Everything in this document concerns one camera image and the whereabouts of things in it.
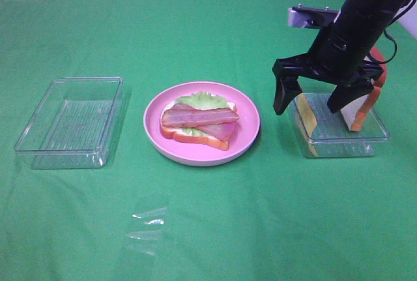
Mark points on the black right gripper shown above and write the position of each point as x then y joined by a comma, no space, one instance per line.
337,56

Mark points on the straight ham strip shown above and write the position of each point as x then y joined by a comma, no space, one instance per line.
231,125

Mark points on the green lettuce leaf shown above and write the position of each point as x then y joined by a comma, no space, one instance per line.
204,101

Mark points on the curved bacon strip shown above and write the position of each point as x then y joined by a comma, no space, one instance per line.
189,118

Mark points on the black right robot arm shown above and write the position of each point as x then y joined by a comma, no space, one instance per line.
383,11

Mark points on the yellow cheese slice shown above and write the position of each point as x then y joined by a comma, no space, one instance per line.
308,124

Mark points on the right clear plastic container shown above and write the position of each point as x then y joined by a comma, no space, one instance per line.
331,138

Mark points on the clear plastic container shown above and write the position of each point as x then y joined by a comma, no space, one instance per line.
73,125
331,138

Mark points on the pink round plate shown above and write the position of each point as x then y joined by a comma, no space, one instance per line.
193,154

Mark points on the green tablecloth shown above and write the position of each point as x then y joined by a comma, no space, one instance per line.
271,214

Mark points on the clear plastic film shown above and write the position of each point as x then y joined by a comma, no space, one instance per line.
146,224

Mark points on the left clear plastic container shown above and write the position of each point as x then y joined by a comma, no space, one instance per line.
73,125

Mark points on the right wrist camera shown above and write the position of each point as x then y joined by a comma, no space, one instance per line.
310,18

